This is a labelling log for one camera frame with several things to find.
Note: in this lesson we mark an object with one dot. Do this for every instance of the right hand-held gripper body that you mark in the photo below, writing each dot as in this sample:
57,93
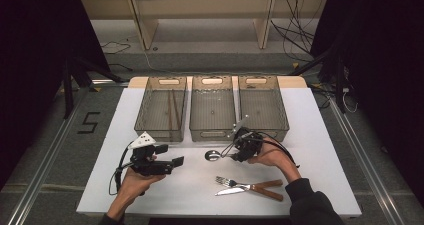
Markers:
248,145

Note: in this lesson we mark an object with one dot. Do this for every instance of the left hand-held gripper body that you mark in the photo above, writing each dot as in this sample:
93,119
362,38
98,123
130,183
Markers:
143,140

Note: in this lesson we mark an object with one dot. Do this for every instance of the metal spoon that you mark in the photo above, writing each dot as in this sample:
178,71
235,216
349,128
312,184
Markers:
212,155

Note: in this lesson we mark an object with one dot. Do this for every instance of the smoky clear plastic bin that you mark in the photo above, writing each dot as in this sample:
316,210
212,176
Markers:
266,108
156,113
212,113

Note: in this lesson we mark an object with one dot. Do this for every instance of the brown wooden chopstick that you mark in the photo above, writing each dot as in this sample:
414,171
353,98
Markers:
176,106
170,113

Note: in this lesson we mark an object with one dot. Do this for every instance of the person's right hand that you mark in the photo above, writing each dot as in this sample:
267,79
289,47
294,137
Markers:
271,155

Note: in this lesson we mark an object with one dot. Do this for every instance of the person's left hand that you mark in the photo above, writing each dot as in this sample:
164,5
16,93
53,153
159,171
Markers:
135,188

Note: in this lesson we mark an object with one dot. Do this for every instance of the white table mat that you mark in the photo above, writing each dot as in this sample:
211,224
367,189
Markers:
186,198

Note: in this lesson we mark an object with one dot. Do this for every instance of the black metal stand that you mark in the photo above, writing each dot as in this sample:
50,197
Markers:
68,91
339,85

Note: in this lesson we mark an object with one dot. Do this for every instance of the beige wooden shelf unit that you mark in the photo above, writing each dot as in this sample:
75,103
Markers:
146,28

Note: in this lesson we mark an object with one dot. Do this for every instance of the dark curtain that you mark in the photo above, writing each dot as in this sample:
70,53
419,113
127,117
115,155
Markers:
386,68
33,68

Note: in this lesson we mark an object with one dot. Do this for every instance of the aluminium floor rail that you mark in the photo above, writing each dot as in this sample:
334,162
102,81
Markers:
43,170
366,165

